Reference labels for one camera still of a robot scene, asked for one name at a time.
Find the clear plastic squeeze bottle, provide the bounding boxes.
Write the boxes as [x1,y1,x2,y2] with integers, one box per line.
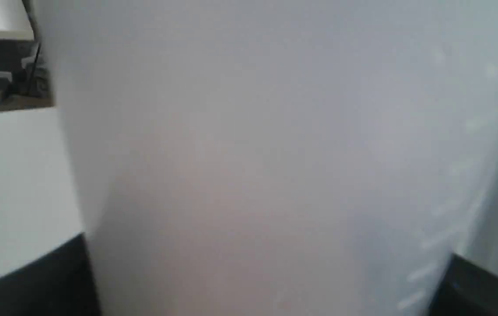
[34,0,498,316]

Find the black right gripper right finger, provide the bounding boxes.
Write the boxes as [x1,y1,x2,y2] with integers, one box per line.
[429,254,498,316]

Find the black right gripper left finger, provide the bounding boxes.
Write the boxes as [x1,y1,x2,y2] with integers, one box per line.
[0,234,102,316]

